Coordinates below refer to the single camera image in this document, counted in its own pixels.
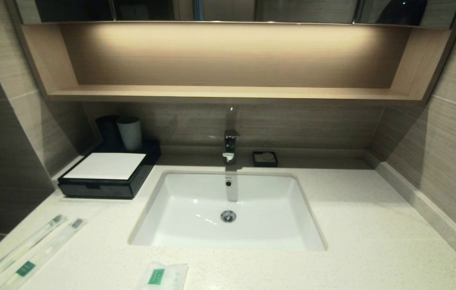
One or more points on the grey plastic cup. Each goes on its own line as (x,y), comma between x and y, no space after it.
(130,135)

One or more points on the white rectangular board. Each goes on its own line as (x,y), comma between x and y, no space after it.
(105,166)

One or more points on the black amenity tray box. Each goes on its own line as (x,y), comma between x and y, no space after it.
(99,191)

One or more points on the chrome faucet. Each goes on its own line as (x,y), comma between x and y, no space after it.
(230,145)

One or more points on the black soap dish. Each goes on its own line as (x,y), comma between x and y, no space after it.
(256,161)

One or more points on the round beige soap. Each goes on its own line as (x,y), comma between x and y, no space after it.
(267,156)

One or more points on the chrome sink drain stopper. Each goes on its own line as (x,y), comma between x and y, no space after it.
(228,216)

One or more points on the white ceramic sink basin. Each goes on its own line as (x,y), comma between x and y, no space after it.
(187,219)

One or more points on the black plastic cup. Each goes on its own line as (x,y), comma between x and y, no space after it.
(108,129)

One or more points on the small sachet green label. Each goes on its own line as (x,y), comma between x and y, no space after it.
(157,276)

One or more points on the mirror cabinet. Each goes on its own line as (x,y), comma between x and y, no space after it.
(292,10)

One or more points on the wrapped toothbrush plain packet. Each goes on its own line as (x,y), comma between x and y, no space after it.
(30,240)

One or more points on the wrapped toothbrush green label packet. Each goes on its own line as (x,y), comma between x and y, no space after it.
(25,268)

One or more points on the wooden wall shelf niche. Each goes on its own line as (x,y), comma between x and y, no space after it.
(228,93)

